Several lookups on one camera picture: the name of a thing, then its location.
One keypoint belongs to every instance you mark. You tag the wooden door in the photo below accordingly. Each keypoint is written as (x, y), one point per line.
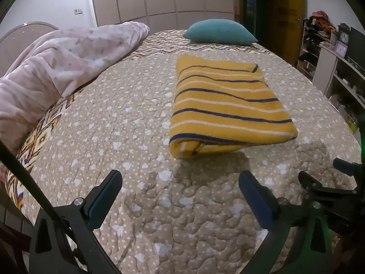
(285, 20)

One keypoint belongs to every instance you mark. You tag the white shelf unit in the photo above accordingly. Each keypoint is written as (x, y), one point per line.
(339, 74)

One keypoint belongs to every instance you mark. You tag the beige quilted bedspread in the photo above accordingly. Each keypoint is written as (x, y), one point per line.
(142, 148)

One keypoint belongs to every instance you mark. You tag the yellow striped sweater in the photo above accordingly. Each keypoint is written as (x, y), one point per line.
(225, 102)

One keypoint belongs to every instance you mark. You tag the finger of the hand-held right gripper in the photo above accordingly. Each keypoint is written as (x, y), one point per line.
(309, 181)
(340, 164)

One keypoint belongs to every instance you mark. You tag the black screen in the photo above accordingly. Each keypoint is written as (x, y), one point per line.
(358, 44)

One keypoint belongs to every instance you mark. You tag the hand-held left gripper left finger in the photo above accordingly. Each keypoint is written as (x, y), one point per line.
(103, 198)

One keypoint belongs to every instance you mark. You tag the pile of colourful clothes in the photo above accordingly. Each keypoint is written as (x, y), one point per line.
(320, 17)

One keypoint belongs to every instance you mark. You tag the grey padded headboard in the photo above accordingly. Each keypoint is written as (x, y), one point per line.
(20, 38)

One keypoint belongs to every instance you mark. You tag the black table clock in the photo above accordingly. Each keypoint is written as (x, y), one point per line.
(344, 36)

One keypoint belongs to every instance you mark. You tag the beige wardrobe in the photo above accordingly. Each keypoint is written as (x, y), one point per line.
(162, 0)

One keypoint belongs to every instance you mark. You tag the dark shoe rack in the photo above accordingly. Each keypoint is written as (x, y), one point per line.
(310, 51)

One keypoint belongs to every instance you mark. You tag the teal pillow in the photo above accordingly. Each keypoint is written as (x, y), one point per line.
(219, 31)

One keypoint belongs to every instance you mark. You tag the wall switch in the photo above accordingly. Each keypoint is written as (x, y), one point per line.
(78, 10)

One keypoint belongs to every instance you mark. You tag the pink floral duvet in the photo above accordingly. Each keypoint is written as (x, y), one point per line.
(60, 62)

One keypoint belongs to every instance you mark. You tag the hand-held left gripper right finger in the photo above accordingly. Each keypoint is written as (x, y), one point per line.
(256, 202)

